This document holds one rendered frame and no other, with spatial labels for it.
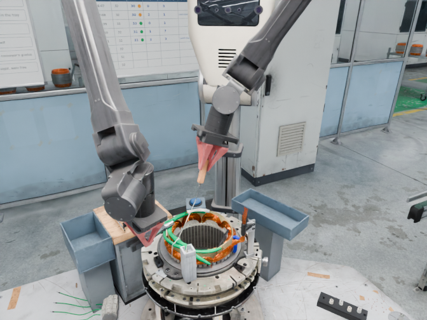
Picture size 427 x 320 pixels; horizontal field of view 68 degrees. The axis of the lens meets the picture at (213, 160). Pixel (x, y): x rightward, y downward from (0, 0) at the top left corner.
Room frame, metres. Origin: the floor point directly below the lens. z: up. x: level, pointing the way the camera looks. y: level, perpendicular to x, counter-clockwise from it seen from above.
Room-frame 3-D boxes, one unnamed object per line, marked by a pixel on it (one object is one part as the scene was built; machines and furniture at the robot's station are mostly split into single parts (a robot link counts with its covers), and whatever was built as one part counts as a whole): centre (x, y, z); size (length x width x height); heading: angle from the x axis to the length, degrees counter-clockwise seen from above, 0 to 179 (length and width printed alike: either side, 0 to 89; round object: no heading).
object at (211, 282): (0.68, 0.04, 1.09); 0.32 x 0.32 x 0.01
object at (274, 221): (0.91, -0.19, 0.92); 0.25 x 0.11 x 0.28; 45
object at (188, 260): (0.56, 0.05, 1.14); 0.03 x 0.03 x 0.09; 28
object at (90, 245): (0.78, 0.40, 0.92); 0.17 x 0.11 x 0.28; 37
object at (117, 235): (0.88, 0.27, 1.05); 0.20 x 0.19 x 0.02; 127
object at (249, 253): (0.64, -0.09, 1.15); 0.03 x 0.02 x 0.12; 110
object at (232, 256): (0.68, 0.04, 1.05); 0.22 x 0.22 x 0.12
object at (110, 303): (0.72, 0.34, 0.80); 0.10 x 0.05 x 0.04; 10
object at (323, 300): (0.72, -0.42, 0.79); 0.15 x 0.05 x 0.02; 59
